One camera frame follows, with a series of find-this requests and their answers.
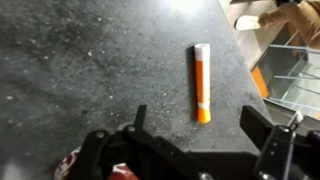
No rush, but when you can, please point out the orange marker with white cap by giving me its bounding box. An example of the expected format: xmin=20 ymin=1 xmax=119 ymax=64
xmin=193 ymin=42 xmax=212 ymax=125

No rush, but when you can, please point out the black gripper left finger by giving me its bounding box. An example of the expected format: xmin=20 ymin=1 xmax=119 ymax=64
xmin=71 ymin=104 xmax=214 ymax=180

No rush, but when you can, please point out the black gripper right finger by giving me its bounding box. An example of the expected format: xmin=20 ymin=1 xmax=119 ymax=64
xmin=239 ymin=104 xmax=320 ymax=180

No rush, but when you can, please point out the red cup with white dots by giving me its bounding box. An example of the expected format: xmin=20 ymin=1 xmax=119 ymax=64
xmin=54 ymin=146 xmax=138 ymax=180

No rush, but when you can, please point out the white shoe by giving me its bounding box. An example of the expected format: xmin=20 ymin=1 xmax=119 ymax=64
xmin=233 ymin=14 xmax=262 ymax=32

